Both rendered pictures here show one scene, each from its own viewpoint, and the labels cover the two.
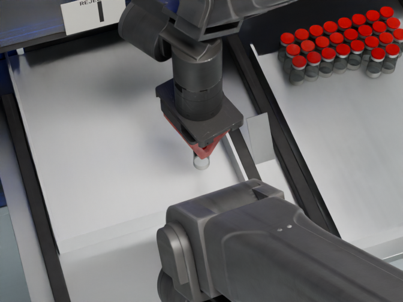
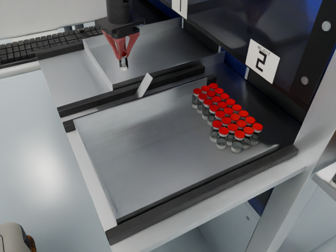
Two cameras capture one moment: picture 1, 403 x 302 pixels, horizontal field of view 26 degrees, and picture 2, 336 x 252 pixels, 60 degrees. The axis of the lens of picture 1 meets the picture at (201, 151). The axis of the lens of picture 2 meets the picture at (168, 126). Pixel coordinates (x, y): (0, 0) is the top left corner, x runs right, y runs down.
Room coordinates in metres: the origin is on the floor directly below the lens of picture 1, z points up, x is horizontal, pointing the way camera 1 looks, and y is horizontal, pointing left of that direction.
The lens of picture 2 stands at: (0.62, -0.66, 1.34)
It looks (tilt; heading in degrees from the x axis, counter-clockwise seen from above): 44 degrees down; 81
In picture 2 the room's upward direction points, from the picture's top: straight up
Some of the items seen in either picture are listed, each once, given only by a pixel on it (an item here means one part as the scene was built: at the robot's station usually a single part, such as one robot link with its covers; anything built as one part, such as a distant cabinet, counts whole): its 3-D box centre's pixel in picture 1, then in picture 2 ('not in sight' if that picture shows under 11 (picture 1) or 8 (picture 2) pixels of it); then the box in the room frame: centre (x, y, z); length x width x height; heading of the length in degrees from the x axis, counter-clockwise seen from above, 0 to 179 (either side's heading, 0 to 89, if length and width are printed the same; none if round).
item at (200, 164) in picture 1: (201, 154); (123, 62); (0.61, 0.00, 0.94); 0.02 x 0.02 x 0.04
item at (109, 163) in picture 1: (120, 117); (152, 50); (0.70, 0.11, 0.90); 0.34 x 0.26 x 0.04; 19
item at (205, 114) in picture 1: (198, 92); (119, 11); (0.62, 0.00, 1.07); 0.10 x 0.07 x 0.07; 34
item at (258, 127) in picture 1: (274, 168); (124, 93); (0.61, -0.10, 0.91); 0.14 x 0.03 x 0.06; 19
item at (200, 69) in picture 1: (193, 55); not in sight; (0.62, 0.01, 1.13); 0.07 x 0.06 x 0.07; 49
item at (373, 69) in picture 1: (375, 62); (216, 131); (0.79, -0.25, 0.90); 0.02 x 0.02 x 0.05
